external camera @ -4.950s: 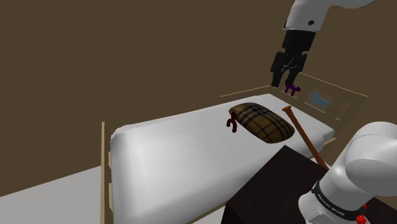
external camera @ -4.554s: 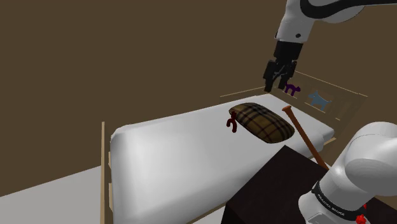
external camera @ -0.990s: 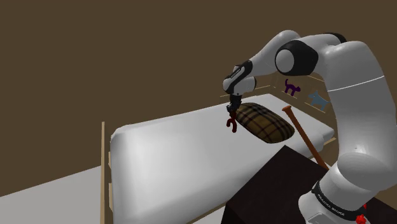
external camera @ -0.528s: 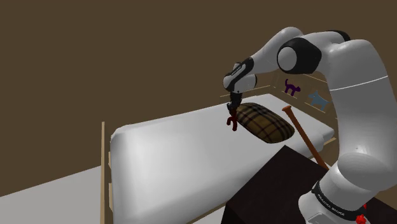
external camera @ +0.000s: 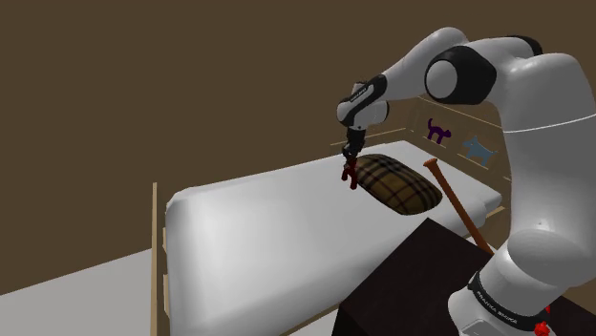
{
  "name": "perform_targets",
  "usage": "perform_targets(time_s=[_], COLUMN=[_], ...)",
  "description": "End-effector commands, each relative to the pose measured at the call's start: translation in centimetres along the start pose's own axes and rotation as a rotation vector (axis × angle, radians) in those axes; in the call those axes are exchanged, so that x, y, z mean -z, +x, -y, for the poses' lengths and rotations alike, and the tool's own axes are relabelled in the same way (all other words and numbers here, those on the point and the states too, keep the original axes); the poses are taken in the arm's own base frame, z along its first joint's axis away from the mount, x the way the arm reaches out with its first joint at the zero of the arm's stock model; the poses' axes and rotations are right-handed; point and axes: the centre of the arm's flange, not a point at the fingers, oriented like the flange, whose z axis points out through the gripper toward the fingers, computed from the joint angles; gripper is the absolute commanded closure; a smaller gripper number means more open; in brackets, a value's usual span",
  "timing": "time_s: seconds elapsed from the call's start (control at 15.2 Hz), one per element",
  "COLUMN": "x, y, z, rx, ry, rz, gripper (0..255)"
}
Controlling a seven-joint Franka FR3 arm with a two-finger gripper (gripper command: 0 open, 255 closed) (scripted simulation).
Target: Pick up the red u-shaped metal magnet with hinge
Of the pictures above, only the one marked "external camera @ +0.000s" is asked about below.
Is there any dark red figure toy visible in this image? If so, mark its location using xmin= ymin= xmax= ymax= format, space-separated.
xmin=340 ymin=157 xmax=360 ymax=191

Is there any plaid brown pillow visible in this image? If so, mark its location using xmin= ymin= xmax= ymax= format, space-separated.
xmin=351 ymin=154 xmax=444 ymax=217

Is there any wooden baseball bat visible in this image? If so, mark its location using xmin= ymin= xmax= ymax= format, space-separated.
xmin=422 ymin=157 xmax=495 ymax=256

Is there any wooden bed with white mattress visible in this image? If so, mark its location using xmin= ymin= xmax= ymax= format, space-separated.
xmin=149 ymin=96 xmax=513 ymax=336

